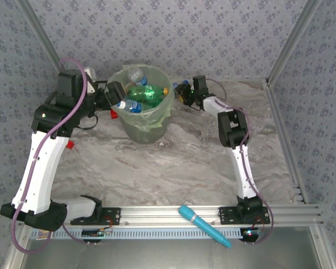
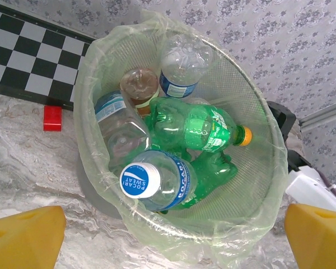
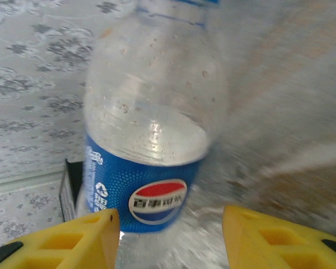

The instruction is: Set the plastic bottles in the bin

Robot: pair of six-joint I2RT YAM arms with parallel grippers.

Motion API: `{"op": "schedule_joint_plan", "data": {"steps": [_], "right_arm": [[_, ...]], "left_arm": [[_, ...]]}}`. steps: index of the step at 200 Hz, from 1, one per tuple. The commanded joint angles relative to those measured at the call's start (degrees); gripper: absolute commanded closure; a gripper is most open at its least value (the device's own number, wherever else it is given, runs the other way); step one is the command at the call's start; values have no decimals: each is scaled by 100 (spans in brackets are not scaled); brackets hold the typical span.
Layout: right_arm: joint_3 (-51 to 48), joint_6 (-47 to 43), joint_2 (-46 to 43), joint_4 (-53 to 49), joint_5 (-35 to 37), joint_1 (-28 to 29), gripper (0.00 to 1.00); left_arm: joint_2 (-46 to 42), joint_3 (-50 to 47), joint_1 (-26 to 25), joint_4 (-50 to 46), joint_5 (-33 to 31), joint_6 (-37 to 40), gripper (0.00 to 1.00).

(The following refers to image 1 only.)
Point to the red block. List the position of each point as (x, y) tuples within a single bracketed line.
[(70, 145)]

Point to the Pepsi bottle white cap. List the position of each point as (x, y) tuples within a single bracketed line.
[(131, 106)]

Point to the long aluminium base rail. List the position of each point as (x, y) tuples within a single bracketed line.
[(156, 214)]

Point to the green plastic bin liner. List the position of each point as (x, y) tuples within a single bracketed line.
[(156, 75)]

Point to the teal marker pen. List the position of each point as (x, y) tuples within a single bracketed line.
[(196, 220)]

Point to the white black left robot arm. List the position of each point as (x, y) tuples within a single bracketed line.
[(42, 168)]

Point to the small red piece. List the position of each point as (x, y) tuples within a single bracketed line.
[(113, 114)]

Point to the aluminium frame post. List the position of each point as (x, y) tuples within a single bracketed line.
[(42, 36), (295, 36)]

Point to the green soda bottle yellow cap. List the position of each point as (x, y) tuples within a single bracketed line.
[(145, 93), (151, 104)]

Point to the picture card on rail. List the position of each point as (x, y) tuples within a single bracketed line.
[(44, 236)]

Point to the green translucent trash bin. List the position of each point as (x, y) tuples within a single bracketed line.
[(145, 137)]

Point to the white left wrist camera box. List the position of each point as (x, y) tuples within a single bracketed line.
[(91, 79)]

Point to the grey metal panel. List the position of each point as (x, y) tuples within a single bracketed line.
[(168, 257)]

